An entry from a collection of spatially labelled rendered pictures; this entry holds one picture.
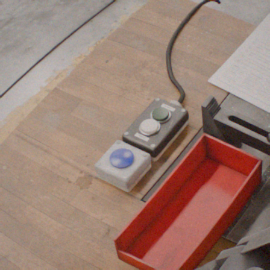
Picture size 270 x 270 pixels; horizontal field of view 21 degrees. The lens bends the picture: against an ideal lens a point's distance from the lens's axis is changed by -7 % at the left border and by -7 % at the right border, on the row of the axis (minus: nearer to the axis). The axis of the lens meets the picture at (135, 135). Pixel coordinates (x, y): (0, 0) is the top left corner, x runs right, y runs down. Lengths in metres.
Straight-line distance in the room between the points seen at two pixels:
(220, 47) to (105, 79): 0.24
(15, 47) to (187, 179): 1.86
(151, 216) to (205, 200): 0.10
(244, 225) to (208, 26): 0.51
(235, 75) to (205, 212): 0.32
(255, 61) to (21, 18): 1.87
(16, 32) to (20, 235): 1.95
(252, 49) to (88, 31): 1.58
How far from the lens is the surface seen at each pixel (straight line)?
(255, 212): 1.23
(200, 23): 1.57
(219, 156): 1.28
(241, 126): 1.25
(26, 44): 3.04
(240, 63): 1.47
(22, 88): 2.84
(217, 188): 1.26
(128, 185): 1.26
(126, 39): 1.54
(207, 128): 1.30
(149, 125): 1.31
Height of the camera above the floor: 1.89
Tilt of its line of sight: 47 degrees down
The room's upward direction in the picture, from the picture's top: 10 degrees counter-clockwise
